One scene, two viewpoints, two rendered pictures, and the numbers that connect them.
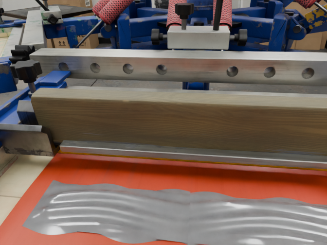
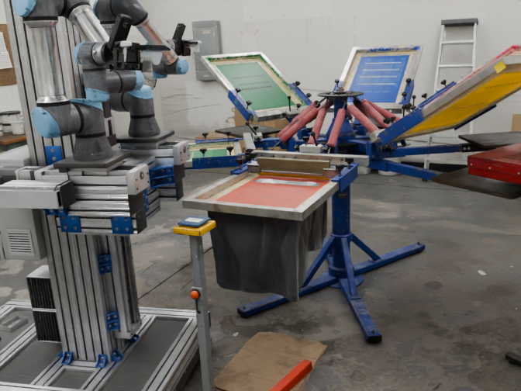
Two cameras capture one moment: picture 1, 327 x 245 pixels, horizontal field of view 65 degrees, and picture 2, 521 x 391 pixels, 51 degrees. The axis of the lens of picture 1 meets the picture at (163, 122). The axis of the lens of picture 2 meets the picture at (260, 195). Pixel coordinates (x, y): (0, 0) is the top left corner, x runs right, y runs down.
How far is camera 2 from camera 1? 2.58 m
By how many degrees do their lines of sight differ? 23
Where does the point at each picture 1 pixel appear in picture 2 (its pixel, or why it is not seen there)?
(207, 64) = (309, 157)
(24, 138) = (253, 167)
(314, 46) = not seen: outside the picture
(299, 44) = not seen: outside the picture
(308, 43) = not seen: outside the picture
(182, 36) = (304, 147)
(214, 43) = (315, 150)
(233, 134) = (300, 167)
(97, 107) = (270, 160)
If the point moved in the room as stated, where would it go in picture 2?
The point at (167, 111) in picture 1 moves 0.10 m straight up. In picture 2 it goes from (286, 161) to (285, 143)
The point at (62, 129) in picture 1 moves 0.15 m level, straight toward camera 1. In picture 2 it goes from (262, 166) to (266, 173)
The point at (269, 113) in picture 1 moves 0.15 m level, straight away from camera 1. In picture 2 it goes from (306, 162) to (323, 157)
